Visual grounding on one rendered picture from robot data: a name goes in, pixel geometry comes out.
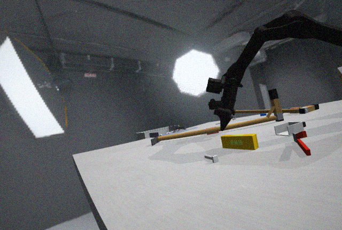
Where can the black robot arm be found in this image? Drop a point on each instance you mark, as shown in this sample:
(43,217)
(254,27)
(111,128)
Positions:
(293,24)

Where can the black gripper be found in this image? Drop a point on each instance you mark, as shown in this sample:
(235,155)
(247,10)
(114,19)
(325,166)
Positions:
(224,113)

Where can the long tan scraper with black blade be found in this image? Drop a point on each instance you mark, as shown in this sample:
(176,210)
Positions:
(278,116)

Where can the yellow rectangular block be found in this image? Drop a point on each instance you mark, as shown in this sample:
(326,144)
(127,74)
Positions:
(240,141)

